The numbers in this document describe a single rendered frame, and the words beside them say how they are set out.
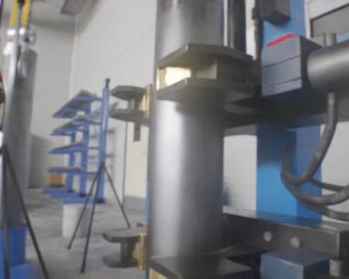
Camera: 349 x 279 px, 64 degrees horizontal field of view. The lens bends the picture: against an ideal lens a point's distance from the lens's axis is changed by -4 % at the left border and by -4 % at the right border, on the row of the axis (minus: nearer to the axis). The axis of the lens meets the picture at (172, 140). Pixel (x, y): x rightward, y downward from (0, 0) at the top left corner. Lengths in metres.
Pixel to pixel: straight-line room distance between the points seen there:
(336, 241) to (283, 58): 0.42
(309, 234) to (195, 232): 0.27
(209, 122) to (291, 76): 0.24
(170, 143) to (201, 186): 0.14
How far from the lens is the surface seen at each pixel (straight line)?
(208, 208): 0.76
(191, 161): 0.74
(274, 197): 1.10
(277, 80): 0.68
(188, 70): 0.69
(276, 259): 0.68
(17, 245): 1.96
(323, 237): 0.76
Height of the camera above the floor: 0.73
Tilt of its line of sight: 6 degrees up
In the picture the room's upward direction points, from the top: 2 degrees clockwise
